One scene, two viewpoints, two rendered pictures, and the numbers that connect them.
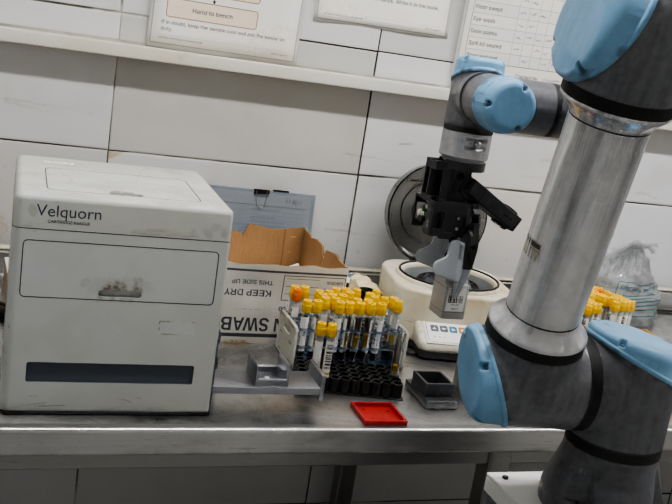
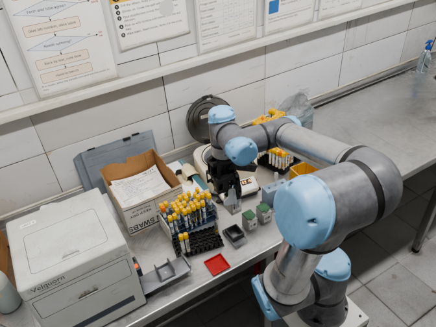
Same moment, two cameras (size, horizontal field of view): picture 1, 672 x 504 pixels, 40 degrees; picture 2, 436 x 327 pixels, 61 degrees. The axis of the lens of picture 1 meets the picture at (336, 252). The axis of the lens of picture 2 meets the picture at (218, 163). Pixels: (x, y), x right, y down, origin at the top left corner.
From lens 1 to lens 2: 71 cm
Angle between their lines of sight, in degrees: 25
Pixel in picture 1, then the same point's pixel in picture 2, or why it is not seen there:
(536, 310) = (287, 291)
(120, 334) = (96, 304)
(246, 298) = (141, 215)
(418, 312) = not seen: hidden behind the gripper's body
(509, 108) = (245, 156)
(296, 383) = (178, 270)
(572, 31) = (286, 220)
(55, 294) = (58, 309)
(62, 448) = not seen: outside the picture
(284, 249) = (146, 160)
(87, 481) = not seen: hidden behind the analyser
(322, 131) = (145, 100)
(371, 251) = (185, 138)
